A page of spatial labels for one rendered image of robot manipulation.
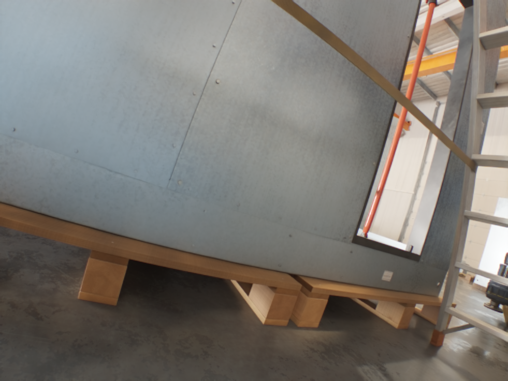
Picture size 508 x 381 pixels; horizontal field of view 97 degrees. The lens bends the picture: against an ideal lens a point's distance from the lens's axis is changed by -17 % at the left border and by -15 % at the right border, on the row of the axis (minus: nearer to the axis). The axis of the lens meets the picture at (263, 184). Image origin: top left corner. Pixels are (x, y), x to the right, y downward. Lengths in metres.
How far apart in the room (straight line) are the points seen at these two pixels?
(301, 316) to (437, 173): 1.15
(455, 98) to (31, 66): 2.00
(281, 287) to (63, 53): 0.96
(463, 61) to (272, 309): 1.83
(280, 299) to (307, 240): 0.26
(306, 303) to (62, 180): 0.88
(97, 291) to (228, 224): 0.43
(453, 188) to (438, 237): 0.31
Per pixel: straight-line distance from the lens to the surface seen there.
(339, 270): 1.23
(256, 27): 0.99
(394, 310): 1.57
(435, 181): 1.74
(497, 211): 7.32
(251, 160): 0.89
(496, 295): 2.63
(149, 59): 0.87
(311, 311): 1.07
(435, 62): 11.04
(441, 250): 1.88
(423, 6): 11.04
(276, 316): 0.99
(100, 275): 0.80
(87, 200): 0.85
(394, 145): 1.44
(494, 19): 2.55
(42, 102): 0.88
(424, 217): 1.70
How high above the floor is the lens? 0.42
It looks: 2 degrees up
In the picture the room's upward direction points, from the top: 19 degrees clockwise
